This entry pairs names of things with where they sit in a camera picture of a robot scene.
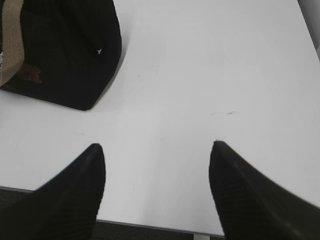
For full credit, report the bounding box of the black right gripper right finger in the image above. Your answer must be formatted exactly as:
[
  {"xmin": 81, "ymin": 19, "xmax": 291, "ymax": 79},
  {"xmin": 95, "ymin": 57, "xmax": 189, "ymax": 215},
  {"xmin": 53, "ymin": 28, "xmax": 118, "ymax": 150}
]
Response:
[{"xmin": 208, "ymin": 141, "xmax": 320, "ymax": 240}]

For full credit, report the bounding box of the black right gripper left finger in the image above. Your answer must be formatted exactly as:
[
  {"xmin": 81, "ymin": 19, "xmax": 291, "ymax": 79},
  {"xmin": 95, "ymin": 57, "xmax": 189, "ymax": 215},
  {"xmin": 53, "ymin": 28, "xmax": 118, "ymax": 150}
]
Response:
[{"xmin": 0, "ymin": 143, "xmax": 105, "ymax": 240}]

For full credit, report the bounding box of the black canvas tote bag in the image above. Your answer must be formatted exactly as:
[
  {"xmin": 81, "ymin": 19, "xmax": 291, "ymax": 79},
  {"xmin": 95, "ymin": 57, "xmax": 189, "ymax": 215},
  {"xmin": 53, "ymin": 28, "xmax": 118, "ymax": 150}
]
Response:
[{"xmin": 0, "ymin": 0, "xmax": 122, "ymax": 111}]

